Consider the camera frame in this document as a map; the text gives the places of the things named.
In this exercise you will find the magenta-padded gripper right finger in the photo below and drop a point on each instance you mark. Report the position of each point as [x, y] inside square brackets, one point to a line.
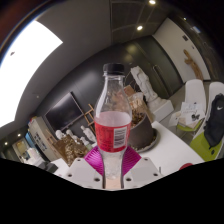
[143, 171]

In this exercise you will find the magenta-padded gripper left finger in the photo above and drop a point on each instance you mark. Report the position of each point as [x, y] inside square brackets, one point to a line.
[80, 171]

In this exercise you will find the clear bottle with red label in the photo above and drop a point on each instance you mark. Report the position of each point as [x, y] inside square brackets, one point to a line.
[112, 116]

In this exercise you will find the golden relief sculpture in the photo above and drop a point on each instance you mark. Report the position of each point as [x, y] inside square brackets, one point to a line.
[70, 148]

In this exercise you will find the grey round plant saucer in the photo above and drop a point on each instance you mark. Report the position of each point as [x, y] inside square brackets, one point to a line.
[154, 140]

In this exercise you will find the small white bust figure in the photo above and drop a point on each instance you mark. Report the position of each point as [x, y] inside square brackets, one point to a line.
[88, 133]

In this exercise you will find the dark pot with dried plant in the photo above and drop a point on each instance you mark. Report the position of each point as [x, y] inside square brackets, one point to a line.
[142, 131]

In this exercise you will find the flat round red coaster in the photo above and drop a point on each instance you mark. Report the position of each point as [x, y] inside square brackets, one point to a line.
[186, 166]

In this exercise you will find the wooden easel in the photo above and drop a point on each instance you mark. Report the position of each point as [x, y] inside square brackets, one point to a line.
[90, 115]

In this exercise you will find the green seat cushion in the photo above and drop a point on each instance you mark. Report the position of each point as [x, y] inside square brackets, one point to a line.
[203, 146]

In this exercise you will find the white papers stack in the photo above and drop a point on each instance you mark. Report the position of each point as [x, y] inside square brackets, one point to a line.
[190, 113]

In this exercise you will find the black backpack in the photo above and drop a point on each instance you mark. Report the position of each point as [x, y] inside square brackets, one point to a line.
[215, 121]

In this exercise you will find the white chair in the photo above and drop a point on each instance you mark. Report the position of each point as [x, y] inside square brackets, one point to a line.
[220, 88]
[195, 91]

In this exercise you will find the wooden figure sculpture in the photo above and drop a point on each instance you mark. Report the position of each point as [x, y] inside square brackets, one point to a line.
[192, 65]

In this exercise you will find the ceiling spot lights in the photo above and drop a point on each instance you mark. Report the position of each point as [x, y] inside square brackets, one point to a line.
[140, 28]

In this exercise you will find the dark wall screen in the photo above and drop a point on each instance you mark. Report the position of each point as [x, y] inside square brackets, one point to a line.
[63, 111]

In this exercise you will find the white statue pedestal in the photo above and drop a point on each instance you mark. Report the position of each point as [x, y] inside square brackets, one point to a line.
[160, 109]

